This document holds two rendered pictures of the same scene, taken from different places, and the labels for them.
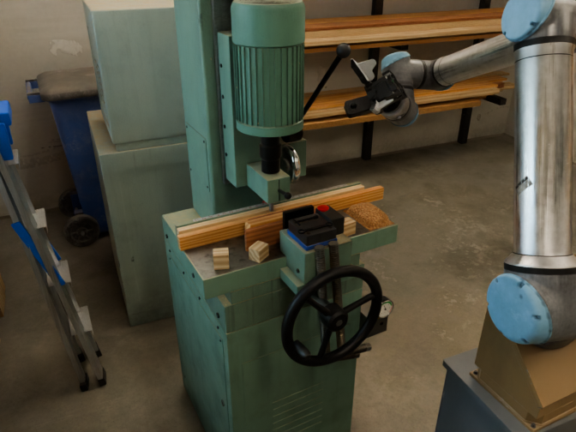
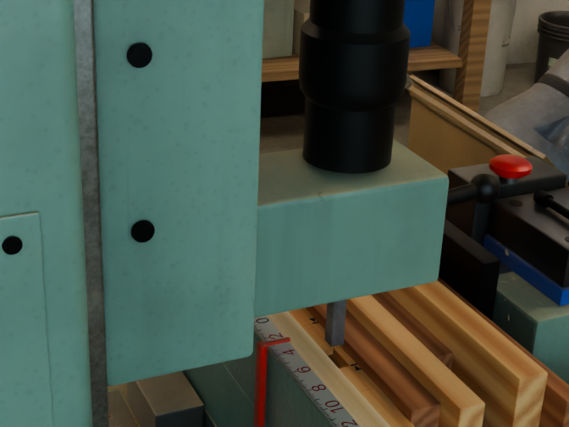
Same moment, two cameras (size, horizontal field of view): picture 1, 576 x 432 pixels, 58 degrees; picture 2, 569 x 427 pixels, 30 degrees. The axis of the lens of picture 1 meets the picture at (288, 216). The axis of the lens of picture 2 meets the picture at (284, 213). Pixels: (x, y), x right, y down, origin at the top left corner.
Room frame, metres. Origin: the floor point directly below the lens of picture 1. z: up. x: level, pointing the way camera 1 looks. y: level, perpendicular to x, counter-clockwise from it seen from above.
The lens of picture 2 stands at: (1.32, 0.62, 1.30)
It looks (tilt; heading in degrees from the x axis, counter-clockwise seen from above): 25 degrees down; 272
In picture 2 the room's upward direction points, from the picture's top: 2 degrees clockwise
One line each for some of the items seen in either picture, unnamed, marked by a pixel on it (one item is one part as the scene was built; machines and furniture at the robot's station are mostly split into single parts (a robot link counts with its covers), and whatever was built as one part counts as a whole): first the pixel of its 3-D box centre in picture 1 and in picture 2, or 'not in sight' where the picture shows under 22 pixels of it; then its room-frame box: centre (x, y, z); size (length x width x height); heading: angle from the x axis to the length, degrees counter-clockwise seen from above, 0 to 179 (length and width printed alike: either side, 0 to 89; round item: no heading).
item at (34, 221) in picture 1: (40, 259); not in sight; (1.63, 0.92, 0.58); 0.27 x 0.25 x 1.16; 115
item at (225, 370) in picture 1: (258, 345); not in sight; (1.42, 0.11, 0.36); 0.58 x 0.45 x 0.71; 28
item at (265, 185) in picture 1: (268, 183); (310, 234); (1.33, 0.05, 1.03); 0.14 x 0.07 x 0.09; 28
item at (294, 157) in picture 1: (288, 164); not in sight; (1.49, 0.00, 1.02); 0.12 x 0.03 x 0.12; 28
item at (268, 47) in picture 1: (268, 68); not in sight; (1.31, 0.05, 1.35); 0.18 x 0.18 x 0.31
